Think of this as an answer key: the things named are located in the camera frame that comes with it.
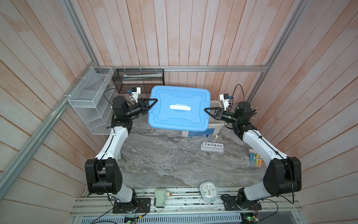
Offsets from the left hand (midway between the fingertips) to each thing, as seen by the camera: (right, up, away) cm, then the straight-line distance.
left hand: (158, 103), depth 72 cm
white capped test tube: (+38, -24, +29) cm, 54 cm away
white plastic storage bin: (+36, -14, +21) cm, 44 cm away
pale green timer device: (+1, -50, +1) cm, 50 cm away
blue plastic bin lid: (+11, -3, +2) cm, 12 cm away
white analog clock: (+28, -49, +4) cm, 56 cm away
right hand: (+25, -4, +3) cm, 26 cm away
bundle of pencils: (+64, -5, +24) cm, 69 cm away
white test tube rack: (+34, -27, +21) cm, 48 cm away
